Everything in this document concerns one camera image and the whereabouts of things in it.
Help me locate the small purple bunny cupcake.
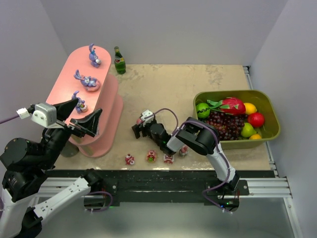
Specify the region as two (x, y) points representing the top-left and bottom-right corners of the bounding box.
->
(71, 90), (88, 114)

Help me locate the pink bunny figure toy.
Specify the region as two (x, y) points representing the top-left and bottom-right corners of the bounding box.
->
(179, 145), (189, 157)

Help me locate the purple bunny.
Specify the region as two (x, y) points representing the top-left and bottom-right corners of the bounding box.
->
(74, 70), (101, 92)

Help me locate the purple bunny figure toy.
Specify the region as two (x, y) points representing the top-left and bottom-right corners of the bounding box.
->
(89, 43), (101, 68)

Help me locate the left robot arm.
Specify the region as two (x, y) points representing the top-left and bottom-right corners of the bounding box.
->
(0, 99), (104, 238)

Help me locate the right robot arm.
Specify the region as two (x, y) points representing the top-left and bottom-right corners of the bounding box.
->
(131, 117), (240, 191)

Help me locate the pink tiered shelf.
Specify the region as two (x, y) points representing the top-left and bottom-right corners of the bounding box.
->
(46, 46), (123, 158)

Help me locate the green soap dispenser bottle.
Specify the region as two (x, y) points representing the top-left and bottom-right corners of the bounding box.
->
(61, 144), (79, 158)

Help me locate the pink round cake toy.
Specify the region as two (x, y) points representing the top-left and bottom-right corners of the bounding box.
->
(146, 150), (157, 163)

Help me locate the strawberry cake toy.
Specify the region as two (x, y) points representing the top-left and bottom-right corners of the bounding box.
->
(163, 155), (174, 164)

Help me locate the red white cake toy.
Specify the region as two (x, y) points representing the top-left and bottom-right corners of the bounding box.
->
(125, 154), (135, 165)

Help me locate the green glass bottle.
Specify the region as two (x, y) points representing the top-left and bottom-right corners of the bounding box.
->
(114, 47), (126, 74)

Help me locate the purple grape bunch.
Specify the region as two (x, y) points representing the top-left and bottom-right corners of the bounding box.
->
(200, 111), (247, 141)

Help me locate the pink dragon fruit toy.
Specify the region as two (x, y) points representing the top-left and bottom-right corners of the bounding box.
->
(207, 97), (246, 116)

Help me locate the green pear toy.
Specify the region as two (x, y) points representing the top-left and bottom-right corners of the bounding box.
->
(241, 122), (257, 138)

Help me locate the yellow lemon toy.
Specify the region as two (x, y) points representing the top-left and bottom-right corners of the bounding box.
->
(244, 103), (258, 115)

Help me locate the orange fruit toy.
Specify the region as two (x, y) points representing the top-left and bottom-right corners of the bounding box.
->
(249, 134), (262, 140)

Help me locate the red apple toy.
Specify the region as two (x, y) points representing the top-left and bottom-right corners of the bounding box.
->
(247, 113), (265, 128)

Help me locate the olive green plastic bin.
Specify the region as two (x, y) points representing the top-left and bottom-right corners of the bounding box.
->
(193, 90), (280, 150)

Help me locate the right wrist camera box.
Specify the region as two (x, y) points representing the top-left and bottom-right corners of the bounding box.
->
(140, 110), (155, 126)

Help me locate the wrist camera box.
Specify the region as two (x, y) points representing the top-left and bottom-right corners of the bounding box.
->
(31, 103), (62, 129)
(140, 110), (155, 126)

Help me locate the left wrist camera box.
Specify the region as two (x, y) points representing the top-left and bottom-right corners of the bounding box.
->
(31, 103), (62, 129)

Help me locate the black base frame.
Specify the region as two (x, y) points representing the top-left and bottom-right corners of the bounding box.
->
(44, 169), (250, 211)

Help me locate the aluminium rail frame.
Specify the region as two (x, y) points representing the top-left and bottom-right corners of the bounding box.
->
(243, 65), (294, 199)

